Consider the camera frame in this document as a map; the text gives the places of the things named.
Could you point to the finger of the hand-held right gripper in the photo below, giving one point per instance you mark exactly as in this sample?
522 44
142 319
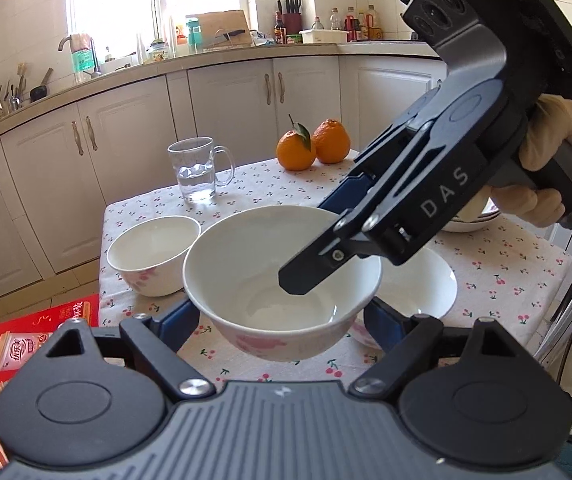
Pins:
306 272
345 192

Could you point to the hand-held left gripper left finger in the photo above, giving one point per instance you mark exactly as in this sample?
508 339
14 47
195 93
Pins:
178 325

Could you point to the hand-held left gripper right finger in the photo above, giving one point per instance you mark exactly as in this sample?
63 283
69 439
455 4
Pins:
383 327

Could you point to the white bowl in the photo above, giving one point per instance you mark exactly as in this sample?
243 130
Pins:
153 255
246 270
415 285

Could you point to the white floral plate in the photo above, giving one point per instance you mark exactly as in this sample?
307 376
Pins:
491 216
473 209

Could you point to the bowls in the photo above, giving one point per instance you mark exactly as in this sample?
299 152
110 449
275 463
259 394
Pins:
465 228

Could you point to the person's right hand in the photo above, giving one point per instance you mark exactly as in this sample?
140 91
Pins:
555 130

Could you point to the orange with leaf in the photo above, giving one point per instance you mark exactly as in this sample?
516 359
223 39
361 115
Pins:
293 152

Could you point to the glass mug with water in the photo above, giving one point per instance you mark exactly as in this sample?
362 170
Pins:
196 170

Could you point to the red printed gift box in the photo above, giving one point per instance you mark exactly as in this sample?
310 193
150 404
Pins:
26 340

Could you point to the white plastic tray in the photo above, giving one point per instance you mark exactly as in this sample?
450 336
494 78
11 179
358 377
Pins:
323 36

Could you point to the white kitchen cabinets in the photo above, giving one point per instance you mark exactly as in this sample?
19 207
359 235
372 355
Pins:
131 160

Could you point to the dark sauce bottle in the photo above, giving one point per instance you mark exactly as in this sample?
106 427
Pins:
280 32

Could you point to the red knife block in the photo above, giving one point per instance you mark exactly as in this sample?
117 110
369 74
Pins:
293 20

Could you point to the cardboard box on counter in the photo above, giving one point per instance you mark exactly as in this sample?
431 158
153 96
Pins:
221 25

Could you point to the teal water bottle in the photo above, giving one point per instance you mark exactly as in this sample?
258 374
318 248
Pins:
193 35

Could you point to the glass jar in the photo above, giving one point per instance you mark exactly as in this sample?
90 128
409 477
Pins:
157 52

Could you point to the small black pan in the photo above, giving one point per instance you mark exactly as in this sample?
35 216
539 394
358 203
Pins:
38 93

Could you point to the utensil holder with utensils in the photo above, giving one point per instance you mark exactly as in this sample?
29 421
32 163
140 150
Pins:
15 100

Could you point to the metal faucet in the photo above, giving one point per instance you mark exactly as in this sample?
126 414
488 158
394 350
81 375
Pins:
93 57

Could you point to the window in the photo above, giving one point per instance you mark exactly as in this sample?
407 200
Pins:
116 0

